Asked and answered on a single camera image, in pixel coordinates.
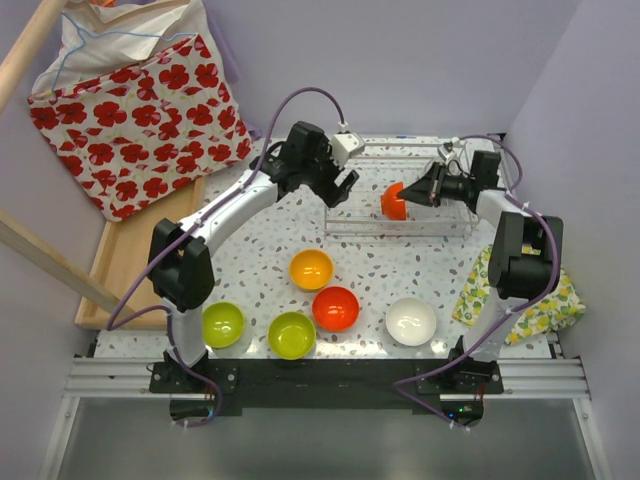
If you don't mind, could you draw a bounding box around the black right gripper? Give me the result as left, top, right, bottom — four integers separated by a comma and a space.
398, 162, 474, 208

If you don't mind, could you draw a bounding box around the white wire dish rack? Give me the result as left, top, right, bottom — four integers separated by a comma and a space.
324, 136, 479, 242

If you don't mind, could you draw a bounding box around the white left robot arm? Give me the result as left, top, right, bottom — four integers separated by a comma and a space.
147, 121, 365, 392

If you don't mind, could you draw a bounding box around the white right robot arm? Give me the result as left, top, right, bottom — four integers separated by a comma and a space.
398, 151, 563, 393

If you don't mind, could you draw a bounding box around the yellow orange plastic bowl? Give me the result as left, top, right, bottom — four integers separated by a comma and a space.
289, 249, 334, 291

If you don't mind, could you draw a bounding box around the red orange plastic bowl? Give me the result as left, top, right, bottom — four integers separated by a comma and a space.
312, 286, 360, 332

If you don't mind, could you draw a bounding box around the white plastic bowl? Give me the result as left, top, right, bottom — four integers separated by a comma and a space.
385, 297, 437, 347

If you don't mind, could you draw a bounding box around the right lime green bowl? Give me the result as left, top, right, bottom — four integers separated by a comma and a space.
267, 312, 316, 360

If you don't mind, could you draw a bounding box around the lime green bowl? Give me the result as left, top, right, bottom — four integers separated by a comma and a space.
202, 302, 245, 349
267, 312, 316, 360

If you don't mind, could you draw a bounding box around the lemon print cloth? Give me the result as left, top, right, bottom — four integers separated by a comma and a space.
452, 245, 586, 346

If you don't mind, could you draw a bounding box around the left lime green bowl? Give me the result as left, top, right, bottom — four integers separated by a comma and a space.
202, 302, 245, 349

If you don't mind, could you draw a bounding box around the red poppy print bag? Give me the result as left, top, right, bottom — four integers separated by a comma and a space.
28, 36, 252, 222

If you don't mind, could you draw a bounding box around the wooden tray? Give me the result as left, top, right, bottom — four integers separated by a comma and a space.
75, 178, 205, 331

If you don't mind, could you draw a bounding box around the white cloth bag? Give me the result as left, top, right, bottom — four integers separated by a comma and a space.
30, 0, 211, 95

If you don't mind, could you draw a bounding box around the wooden beam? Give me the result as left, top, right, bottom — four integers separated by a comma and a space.
1, 210, 119, 312

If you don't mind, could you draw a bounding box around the wooden pole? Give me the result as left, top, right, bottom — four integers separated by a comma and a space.
1, 0, 66, 111

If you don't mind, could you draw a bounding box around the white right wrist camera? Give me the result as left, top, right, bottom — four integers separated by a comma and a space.
437, 137, 463, 174

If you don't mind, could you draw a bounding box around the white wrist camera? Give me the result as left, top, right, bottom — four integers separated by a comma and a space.
437, 137, 463, 174
330, 132, 366, 164

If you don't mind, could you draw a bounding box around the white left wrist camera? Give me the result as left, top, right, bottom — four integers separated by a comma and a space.
330, 132, 366, 164

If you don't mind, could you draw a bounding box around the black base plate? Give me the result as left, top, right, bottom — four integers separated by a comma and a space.
148, 358, 504, 424

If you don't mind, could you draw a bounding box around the aluminium rail frame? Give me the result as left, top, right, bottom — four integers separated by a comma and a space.
37, 134, 614, 480

